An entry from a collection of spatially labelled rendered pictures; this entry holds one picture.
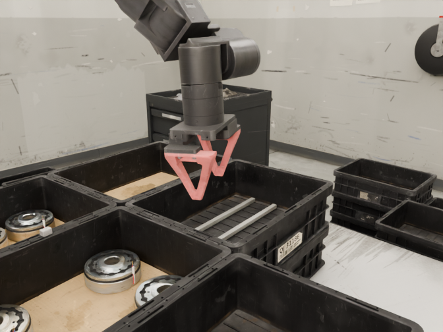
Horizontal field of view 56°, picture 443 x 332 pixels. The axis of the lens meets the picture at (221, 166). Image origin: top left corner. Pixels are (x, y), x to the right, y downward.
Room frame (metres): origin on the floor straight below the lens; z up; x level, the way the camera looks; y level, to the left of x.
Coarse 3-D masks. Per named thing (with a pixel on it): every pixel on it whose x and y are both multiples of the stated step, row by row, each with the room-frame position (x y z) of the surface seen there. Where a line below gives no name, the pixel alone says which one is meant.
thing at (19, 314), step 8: (8, 304) 0.56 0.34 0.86; (0, 312) 0.55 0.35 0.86; (8, 312) 0.55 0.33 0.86; (16, 312) 0.55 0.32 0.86; (24, 312) 0.55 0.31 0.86; (16, 320) 0.53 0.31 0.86; (24, 320) 0.53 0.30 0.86; (8, 328) 0.51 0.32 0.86; (16, 328) 0.51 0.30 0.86; (24, 328) 0.51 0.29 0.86
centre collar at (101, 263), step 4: (104, 256) 0.70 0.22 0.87; (108, 256) 0.70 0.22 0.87; (112, 256) 0.70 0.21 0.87; (116, 256) 0.70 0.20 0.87; (120, 256) 0.70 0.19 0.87; (100, 260) 0.69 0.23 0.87; (104, 260) 0.69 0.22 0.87; (120, 260) 0.69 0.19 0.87; (124, 260) 0.69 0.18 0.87; (100, 264) 0.67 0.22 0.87; (104, 264) 0.67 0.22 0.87; (116, 264) 0.67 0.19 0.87; (120, 264) 0.67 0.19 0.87; (124, 264) 0.68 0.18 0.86; (104, 268) 0.67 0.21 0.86; (108, 268) 0.66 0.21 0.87; (112, 268) 0.66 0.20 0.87; (116, 268) 0.67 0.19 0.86
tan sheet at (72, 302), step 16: (144, 272) 0.71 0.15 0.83; (160, 272) 0.71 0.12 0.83; (64, 288) 0.65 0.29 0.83; (80, 288) 0.65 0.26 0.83; (32, 304) 0.61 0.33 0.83; (48, 304) 0.61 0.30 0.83; (64, 304) 0.61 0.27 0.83; (80, 304) 0.61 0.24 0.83; (96, 304) 0.61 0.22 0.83; (112, 304) 0.61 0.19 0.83; (128, 304) 0.61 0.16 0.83; (32, 320) 0.57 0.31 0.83; (48, 320) 0.57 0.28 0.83; (64, 320) 0.57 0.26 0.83; (80, 320) 0.57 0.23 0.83; (96, 320) 0.57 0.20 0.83; (112, 320) 0.57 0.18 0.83
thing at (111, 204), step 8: (40, 176) 0.97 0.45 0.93; (48, 176) 0.97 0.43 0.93; (8, 184) 0.92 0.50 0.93; (16, 184) 0.92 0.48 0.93; (56, 184) 0.93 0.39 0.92; (64, 184) 0.92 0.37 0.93; (80, 192) 0.87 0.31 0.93; (88, 192) 0.87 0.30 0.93; (96, 200) 0.83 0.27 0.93; (104, 200) 0.82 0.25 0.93; (104, 208) 0.78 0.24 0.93; (88, 216) 0.75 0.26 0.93; (64, 224) 0.71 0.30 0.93; (72, 224) 0.72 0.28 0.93; (24, 240) 0.65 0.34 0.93; (8, 248) 0.62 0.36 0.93
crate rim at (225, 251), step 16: (112, 208) 0.78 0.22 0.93; (128, 208) 0.78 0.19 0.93; (80, 224) 0.71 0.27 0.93; (160, 224) 0.71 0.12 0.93; (32, 240) 0.65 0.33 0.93; (48, 240) 0.66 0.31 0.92; (192, 240) 0.66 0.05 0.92; (208, 240) 0.65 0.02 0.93; (0, 256) 0.60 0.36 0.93; (224, 256) 0.60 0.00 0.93; (192, 272) 0.55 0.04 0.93; (176, 288) 0.51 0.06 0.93; (144, 304) 0.48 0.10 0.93; (128, 320) 0.44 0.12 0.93
